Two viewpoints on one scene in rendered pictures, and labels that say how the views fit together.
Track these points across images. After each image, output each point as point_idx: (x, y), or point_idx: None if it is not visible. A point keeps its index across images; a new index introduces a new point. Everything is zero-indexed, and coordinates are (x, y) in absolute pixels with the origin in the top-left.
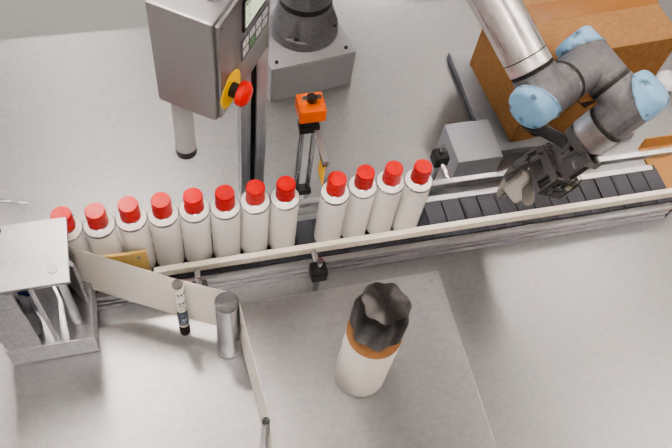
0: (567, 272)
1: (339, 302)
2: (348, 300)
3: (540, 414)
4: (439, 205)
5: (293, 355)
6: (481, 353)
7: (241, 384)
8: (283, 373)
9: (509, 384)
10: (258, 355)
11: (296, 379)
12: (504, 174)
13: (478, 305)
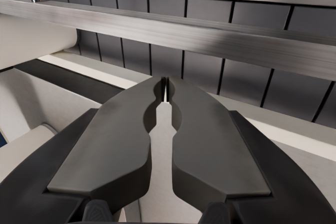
0: (315, 178)
1: (32, 87)
2: (37, 89)
3: (180, 219)
4: (113, 5)
5: (20, 106)
6: (152, 166)
7: (6, 106)
8: (20, 113)
9: (165, 194)
10: (6, 95)
11: (26, 120)
12: (88, 111)
13: (163, 136)
